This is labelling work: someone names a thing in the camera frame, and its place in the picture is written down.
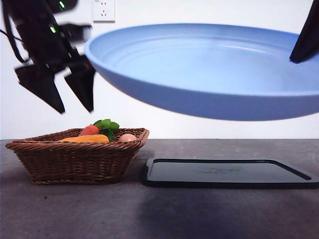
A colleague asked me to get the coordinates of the orange corn cob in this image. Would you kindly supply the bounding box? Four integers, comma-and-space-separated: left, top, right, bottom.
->
58, 134, 110, 144

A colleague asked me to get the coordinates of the blue round plate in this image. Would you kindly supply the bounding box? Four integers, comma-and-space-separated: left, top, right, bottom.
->
84, 23, 319, 122

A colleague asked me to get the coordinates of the brown wicker basket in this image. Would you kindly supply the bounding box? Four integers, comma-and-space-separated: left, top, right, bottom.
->
5, 128, 150, 185

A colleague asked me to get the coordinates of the red-orange carrot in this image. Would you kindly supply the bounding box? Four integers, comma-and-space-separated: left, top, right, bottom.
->
79, 125, 100, 137

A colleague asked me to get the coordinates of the green leafy vegetable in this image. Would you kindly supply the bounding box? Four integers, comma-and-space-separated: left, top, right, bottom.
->
93, 119, 120, 142

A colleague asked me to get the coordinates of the brown egg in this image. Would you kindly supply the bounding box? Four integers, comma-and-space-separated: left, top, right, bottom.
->
118, 133, 138, 143

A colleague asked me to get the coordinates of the black cutting board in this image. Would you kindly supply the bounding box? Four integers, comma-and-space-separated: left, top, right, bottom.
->
141, 157, 319, 189

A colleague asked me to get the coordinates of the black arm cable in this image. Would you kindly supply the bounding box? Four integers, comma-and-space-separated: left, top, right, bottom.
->
0, 4, 28, 63

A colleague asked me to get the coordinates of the white wall socket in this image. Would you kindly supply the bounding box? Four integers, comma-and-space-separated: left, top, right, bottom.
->
93, 0, 116, 23

